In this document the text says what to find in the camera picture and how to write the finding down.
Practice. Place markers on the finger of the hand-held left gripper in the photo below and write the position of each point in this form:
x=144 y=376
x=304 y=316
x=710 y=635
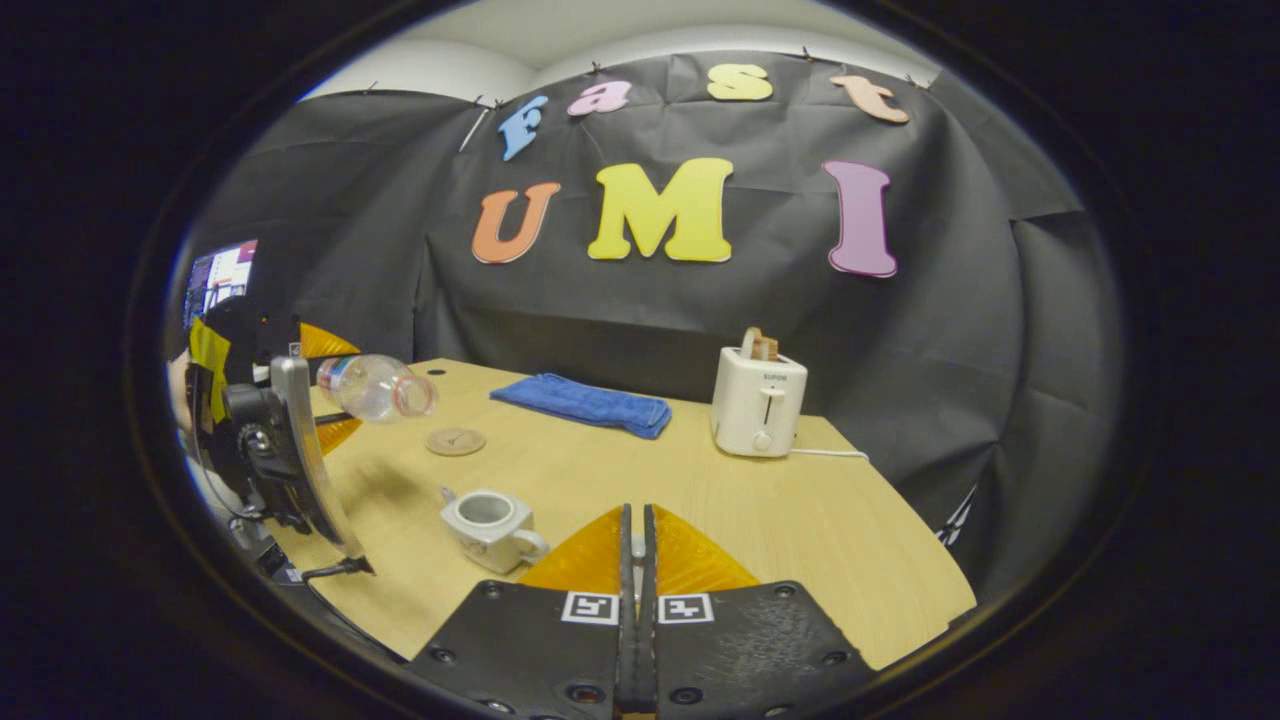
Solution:
x=338 y=430
x=328 y=342

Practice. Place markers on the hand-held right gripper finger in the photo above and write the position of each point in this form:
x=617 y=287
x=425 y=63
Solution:
x=626 y=570
x=648 y=575

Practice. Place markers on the white ceramic teacup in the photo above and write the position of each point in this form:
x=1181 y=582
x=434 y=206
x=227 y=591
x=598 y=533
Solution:
x=490 y=525

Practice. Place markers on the white toaster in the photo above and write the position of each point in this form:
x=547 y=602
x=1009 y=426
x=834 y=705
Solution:
x=758 y=405

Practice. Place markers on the blue towel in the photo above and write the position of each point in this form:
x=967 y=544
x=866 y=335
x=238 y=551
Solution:
x=585 y=403

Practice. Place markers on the round woven coaster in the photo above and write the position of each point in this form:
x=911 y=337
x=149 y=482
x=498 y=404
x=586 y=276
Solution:
x=456 y=441

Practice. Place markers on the black backdrop cloth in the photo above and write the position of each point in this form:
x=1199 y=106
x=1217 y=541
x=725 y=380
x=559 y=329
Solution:
x=700 y=300

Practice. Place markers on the bread slice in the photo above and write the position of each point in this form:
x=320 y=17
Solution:
x=760 y=345

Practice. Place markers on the clear plastic water bottle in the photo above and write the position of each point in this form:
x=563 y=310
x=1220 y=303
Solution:
x=380 y=388

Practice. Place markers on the computer monitor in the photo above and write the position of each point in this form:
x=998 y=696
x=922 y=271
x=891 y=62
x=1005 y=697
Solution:
x=222 y=278

